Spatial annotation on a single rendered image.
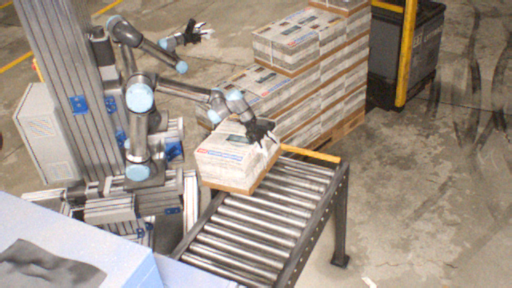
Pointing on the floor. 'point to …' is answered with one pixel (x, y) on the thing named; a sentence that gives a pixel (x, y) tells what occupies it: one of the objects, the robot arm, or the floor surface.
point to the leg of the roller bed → (341, 226)
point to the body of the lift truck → (430, 18)
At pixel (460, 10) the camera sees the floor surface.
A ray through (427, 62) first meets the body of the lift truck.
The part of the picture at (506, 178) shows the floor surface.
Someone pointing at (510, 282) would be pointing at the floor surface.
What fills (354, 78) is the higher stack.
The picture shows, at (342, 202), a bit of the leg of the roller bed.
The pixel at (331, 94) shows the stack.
